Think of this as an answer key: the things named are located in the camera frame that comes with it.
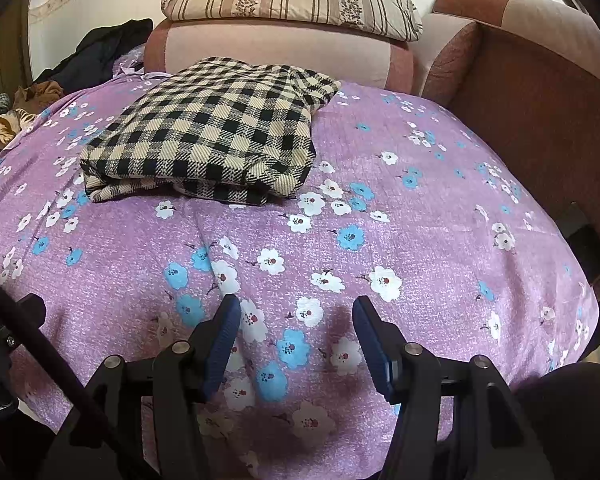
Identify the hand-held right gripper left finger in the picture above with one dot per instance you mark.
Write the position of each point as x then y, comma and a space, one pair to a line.
222, 345

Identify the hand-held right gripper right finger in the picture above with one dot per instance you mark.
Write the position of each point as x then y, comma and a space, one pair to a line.
375, 350

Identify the black beige checkered coat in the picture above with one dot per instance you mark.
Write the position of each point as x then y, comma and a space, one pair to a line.
205, 125

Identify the purple floral bedsheet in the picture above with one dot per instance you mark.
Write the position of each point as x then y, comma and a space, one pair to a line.
330, 220

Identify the person's dark trouser leg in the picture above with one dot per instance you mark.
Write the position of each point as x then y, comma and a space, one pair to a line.
575, 420

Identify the black flat object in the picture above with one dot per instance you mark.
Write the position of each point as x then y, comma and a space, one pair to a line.
585, 245

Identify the tan patterned cloth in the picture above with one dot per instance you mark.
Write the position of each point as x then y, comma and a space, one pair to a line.
0, 130

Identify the brown sofa armrest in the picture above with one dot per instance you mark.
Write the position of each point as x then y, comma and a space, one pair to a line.
530, 110

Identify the brown cloth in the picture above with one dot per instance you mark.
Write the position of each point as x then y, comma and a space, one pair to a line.
37, 95

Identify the pink sofa back cushion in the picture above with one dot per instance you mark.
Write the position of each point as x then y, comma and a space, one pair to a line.
290, 50

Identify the dark jacket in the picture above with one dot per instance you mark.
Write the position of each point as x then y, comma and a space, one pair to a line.
95, 55

